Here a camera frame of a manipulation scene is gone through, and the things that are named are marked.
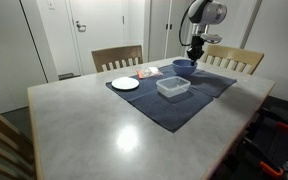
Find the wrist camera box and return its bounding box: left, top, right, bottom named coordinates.
left=201, top=33, right=222, bottom=43

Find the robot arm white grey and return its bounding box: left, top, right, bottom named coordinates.
left=187, top=0, right=227, bottom=65

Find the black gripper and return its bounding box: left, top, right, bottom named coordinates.
left=187, top=36, right=204, bottom=66

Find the wooden chair far left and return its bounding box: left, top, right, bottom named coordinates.
left=92, top=45, right=143, bottom=72

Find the white round plate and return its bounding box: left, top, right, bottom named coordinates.
left=111, top=77, right=139, bottom=90

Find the dark blue placemat centre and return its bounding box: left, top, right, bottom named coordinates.
left=105, top=73, right=215, bottom=134

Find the blue bowl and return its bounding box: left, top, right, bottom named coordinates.
left=172, top=59, right=197, bottom=76

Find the orange handled clamp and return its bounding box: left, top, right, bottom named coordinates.
left=242, top=137, right=284, bottom=179

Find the clear plastic container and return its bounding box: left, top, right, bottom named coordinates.
left=156, top=76, right=191, bottom=97

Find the white door with handle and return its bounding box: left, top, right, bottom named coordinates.
left=68, top=0, right=123, bottom=75

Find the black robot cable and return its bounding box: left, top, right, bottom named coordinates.
left=178, top=0, right=198, bottom=48

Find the light wooden chair right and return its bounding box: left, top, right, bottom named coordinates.
left=201, top=45, right=264, bottom=75

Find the wooden chair near left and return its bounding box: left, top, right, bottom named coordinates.
left=0, top=115, right=36, bottom=180

